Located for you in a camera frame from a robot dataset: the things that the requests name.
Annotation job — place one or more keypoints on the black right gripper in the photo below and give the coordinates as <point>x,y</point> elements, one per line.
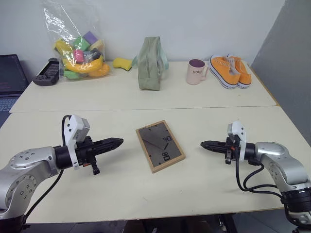
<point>232,151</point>

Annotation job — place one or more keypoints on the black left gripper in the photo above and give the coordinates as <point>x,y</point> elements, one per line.
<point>85,151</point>

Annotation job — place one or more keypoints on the wooden framed picture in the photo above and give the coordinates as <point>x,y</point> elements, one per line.
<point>158,145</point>

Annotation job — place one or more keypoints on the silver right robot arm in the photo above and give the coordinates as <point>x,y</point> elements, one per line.
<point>279,160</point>

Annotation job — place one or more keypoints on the orange canvas sneaker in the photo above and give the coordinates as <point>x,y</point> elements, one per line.
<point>224,71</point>
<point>244,76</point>

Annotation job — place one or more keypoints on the orange yellow soft toy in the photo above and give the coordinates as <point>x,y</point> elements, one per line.
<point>100,71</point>

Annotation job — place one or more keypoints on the pink mug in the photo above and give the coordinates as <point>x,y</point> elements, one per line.
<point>194,72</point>

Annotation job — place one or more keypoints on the flat green sponge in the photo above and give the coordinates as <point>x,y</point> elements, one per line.
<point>71,74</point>

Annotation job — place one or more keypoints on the yellow sponge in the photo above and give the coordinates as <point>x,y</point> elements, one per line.
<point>121,63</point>

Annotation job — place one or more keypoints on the yellow toy banana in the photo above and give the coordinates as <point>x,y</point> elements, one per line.
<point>80,66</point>

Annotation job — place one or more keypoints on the olive green fabric bag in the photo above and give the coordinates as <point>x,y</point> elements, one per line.
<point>148,65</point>

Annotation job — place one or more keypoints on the dark grey toy block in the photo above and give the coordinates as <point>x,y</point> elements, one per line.
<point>92,54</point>

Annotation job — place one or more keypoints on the pink foam block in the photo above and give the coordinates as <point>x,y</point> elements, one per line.
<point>78,56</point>

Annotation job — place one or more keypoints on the black game controller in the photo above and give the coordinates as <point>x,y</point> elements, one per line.
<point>47,72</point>

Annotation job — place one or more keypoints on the pale yellow foam block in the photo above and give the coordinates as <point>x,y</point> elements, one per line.
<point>97,45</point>

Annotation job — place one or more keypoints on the grey partition panel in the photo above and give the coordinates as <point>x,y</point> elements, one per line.
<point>286,72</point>

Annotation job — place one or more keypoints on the green foam block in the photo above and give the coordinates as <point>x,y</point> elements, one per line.
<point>81,43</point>

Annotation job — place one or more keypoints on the purple foam block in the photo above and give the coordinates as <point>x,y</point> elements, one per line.
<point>90,37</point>

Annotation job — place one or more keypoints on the dark laptop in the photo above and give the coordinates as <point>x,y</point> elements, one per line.
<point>11,75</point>

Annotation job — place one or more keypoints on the clear plastic bag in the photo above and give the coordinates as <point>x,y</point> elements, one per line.
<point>60,29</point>

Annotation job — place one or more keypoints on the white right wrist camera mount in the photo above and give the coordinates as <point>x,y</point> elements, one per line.
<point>240,131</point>

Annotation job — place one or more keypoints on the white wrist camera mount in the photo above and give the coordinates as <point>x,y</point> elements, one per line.
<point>75,123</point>
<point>240,131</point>

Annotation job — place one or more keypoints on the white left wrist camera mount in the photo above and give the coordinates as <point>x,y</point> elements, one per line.
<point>75,123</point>

